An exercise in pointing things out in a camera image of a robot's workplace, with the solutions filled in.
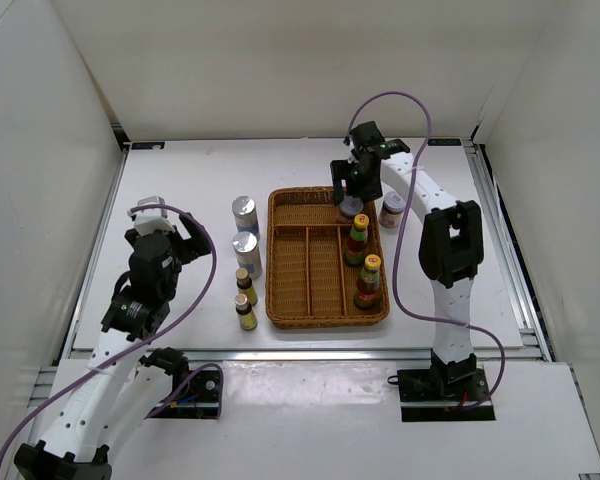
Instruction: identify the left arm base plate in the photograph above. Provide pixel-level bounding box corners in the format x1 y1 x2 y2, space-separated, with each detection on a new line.
147 363 224 420

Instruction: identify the small amber bottle near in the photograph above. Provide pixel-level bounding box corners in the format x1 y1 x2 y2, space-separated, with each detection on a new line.
234 294 258 331

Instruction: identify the small amber bottle far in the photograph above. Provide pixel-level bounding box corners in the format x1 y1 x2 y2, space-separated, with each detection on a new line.
235 267 258 306

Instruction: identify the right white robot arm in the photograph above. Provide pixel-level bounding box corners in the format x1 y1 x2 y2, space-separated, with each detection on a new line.
330 121 484 400

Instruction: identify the white lid jar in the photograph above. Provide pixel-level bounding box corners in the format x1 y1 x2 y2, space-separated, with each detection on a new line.
336 195 364 223
379 191 406 228

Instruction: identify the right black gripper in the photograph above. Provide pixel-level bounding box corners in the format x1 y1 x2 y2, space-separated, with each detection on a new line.
329 159 383 207

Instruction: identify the red sauce bottle yellow cap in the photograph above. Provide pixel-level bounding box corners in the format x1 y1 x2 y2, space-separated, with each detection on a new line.
353 254 382 309

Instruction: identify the small amber bottle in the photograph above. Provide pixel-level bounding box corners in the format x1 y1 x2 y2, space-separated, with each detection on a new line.
234 294 258 331
235 267 258 306

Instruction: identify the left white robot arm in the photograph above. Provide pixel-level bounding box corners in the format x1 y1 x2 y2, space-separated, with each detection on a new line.
14 204 217 479

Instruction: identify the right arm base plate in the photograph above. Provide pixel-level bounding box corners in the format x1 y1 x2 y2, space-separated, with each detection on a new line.
387 368 496 423

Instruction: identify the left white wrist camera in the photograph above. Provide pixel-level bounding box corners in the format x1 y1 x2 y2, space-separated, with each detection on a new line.
128 208 175 236

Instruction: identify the silver cap shaker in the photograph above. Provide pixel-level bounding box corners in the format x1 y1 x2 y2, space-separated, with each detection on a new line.
232 196 260 238
232 231 263 279

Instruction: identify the brown wicker divided basket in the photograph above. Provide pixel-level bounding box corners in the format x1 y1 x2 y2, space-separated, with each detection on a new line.
265 186 390 330

